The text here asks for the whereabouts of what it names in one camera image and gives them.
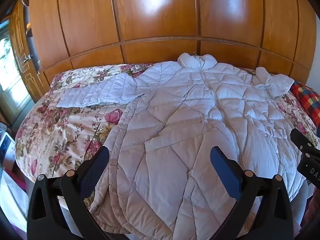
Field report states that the wooden wardrobe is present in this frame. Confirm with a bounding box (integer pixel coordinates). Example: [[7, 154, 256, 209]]
[[24, 0, 318, 90]]

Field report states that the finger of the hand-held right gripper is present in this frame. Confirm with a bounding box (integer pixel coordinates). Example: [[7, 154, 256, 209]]
[[290, 128, 318, 155]]

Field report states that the wooden door with glass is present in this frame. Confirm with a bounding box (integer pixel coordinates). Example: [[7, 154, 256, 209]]
[[0, 2, 42, 127]]

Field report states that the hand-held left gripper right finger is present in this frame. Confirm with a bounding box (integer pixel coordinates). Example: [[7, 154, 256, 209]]
[[210, 146, 299, 240]]

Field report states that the colourful checked pillow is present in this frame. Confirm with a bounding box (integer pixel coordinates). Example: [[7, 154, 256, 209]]
[[290, 81, 320, 125]]

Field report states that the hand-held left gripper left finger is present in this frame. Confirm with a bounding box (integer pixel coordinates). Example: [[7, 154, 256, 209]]
[[27, 145, 110, 240]]

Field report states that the floral bedspread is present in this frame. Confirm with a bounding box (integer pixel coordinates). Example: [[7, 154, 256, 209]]
[[14, 62, 320, 205]]

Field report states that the white quilted puffer jacket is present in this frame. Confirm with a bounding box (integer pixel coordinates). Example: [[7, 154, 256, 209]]
[[57, 53, 307, 240]]

